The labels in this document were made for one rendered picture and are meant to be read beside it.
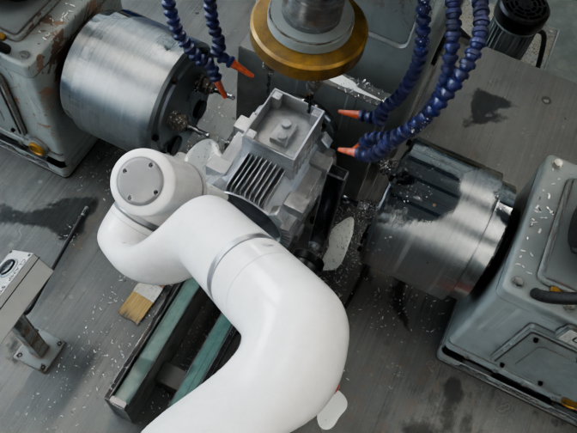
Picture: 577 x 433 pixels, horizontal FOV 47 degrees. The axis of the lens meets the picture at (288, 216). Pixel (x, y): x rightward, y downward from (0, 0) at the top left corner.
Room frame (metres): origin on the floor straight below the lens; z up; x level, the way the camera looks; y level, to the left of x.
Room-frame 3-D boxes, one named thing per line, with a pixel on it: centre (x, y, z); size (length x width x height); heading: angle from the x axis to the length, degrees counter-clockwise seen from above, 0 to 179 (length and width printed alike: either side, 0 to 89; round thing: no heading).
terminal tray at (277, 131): (0.68, 0.04, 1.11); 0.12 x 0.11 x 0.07; 162
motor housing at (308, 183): (0.65, 0.05, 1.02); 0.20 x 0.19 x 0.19; 162
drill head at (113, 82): (0.80, 0.37, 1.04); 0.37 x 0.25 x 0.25; 74
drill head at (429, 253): (0.60, -0.28, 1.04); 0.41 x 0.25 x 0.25; 74
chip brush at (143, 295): (0.49, 0.24, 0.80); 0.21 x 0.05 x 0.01; 160
